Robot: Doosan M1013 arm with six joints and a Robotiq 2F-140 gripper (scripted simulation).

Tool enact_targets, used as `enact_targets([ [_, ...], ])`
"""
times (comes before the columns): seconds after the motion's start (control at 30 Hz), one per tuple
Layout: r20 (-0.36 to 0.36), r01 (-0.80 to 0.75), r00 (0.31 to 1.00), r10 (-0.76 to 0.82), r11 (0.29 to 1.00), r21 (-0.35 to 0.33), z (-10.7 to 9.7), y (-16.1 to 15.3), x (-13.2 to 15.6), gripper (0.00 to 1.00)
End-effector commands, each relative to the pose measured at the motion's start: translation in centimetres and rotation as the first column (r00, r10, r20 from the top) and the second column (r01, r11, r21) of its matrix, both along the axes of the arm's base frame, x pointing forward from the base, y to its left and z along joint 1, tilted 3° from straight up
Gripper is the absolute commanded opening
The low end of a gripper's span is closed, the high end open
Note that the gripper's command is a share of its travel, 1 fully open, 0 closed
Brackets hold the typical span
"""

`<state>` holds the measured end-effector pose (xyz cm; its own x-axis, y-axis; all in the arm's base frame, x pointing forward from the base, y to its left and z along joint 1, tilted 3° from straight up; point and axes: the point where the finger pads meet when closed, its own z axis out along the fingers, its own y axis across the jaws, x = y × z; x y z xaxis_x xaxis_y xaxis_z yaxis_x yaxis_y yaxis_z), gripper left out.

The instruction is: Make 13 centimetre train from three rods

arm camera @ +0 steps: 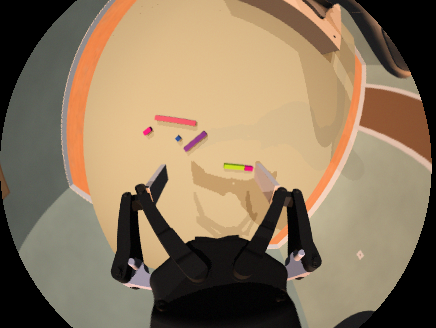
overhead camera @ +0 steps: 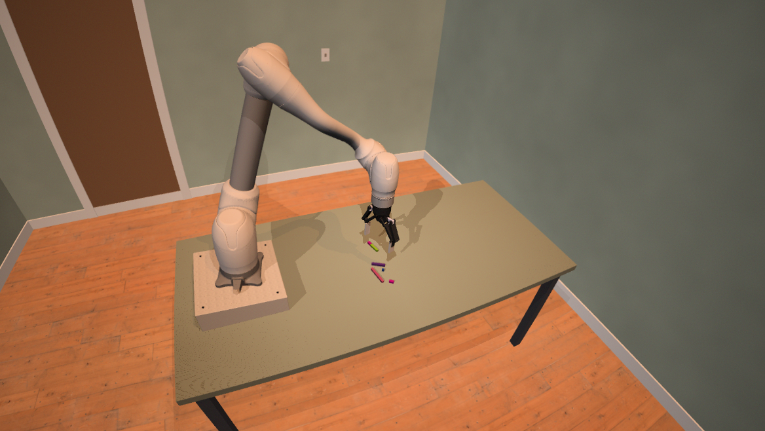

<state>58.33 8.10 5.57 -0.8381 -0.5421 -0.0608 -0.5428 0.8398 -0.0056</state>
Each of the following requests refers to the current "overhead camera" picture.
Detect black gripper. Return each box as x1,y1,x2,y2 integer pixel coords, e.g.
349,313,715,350
362,205,400,253

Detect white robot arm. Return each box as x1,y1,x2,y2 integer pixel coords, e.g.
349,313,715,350
212,43,399,291

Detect pink rod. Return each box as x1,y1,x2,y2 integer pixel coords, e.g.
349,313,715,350
371,267,384,283

